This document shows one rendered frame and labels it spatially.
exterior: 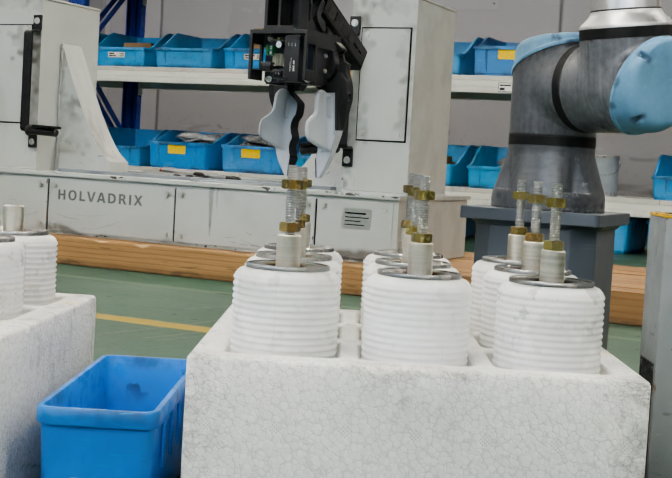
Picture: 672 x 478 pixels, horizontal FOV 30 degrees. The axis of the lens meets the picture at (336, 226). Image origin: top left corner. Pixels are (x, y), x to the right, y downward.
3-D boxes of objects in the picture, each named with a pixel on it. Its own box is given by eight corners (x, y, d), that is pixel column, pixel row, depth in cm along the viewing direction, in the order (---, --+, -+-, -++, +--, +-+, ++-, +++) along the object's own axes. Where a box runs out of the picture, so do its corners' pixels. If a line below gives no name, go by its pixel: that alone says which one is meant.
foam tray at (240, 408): (223, 457, 145) (231, 302, 144) (560, 477, 145) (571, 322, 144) (175, 565, 106) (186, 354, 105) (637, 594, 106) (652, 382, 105)
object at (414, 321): (411, 458, 120) (422, 269, 119) (482, 481, 112) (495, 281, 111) (332, 469, 114) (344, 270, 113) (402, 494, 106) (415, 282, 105)
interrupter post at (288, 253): (298, 273, 111) (300, 236, 111) (271, 271, 111) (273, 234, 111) (303, 271, 113) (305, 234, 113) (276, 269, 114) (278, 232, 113)
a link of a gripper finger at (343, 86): (309, 133, 134) (304, 52, 134) (318, 134, 136) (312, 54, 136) (347, 128, 132) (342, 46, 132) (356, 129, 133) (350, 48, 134)
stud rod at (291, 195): (284, 249, 112) (289, 164, 111) (282, 248, 113) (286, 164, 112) (295, 250, 112) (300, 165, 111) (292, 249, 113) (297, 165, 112)
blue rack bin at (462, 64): (424, 81, 663) (426, 41, 662) (492, 83, 647) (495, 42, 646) (387, 73, 618) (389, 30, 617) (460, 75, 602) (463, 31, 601)
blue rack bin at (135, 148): (133, 164, 742) (134, 128, 741) (188, 167, 726) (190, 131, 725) (82, 162, 697) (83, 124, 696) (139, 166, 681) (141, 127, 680)
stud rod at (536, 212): (536, 257, 124) (541, 181, 124) (539, 258, 123) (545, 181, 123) (526, 257, 124) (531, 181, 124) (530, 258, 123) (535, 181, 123)
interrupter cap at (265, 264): (322, 277, 108) (323, 269, 108) (236, 271, 109) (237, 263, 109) (335, 270, 116) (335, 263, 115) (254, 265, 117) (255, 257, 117)
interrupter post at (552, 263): (531, 285, 112) (534, 248, 112) (549, 285, 114) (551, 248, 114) (552, 288, 110) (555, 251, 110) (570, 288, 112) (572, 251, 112)
